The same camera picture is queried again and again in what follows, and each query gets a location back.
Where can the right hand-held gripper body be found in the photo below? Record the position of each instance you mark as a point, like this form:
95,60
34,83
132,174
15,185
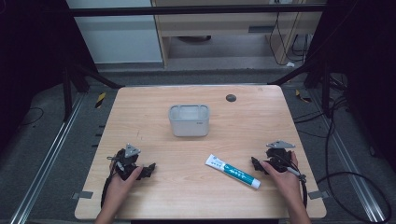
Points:
278,157

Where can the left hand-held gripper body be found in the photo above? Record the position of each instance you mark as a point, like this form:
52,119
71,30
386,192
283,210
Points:
126,163

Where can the white and teal toothpaste tube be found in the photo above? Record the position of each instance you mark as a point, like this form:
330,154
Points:
233,171

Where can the grey plastic container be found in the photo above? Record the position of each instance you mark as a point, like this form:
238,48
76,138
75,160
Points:
189,119

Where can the person's left hand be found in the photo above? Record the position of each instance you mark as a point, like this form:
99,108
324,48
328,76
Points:
120,185

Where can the person's right hand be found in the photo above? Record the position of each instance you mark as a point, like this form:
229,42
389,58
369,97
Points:
285,182

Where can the grey tape piece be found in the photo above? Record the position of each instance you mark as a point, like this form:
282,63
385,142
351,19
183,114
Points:
82,195
318,194

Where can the yellow and black floor marker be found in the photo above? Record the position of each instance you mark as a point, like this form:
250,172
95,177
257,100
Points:
302,97
100,100

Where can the round grey table grommet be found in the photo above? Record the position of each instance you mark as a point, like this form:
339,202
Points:
231,98

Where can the black metal stand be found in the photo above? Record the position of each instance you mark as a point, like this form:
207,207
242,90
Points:
325,90
67,93

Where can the white cabinet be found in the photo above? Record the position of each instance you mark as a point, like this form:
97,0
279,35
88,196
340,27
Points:
118,37

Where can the black curtain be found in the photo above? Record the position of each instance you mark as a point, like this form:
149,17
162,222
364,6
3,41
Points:
367,62
31,62

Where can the light wooden desk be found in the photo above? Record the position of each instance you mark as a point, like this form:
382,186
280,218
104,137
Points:
218,25

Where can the black horizontal bar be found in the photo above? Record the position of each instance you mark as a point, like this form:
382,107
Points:
186,10

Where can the metal floor rail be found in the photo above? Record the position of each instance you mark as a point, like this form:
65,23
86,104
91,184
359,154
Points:
46,158
348,158

